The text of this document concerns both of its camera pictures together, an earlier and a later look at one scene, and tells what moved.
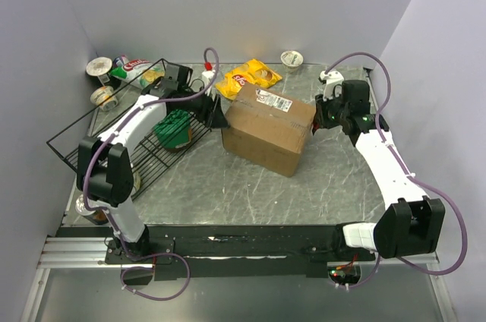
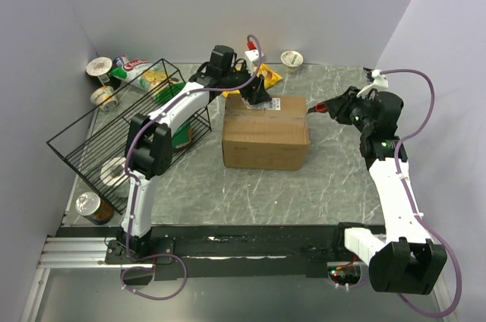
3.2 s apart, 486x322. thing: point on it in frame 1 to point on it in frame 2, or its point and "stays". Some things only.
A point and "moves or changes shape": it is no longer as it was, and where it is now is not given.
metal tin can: x=94 y=214 stays
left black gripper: x=219 y=119 to x=257 y=96
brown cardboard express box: x=268 y=130 moves or changes shape
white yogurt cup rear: x=291 y=60 stays
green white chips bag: x=138 y=72 stays
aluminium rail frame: x=77 y=253 stays
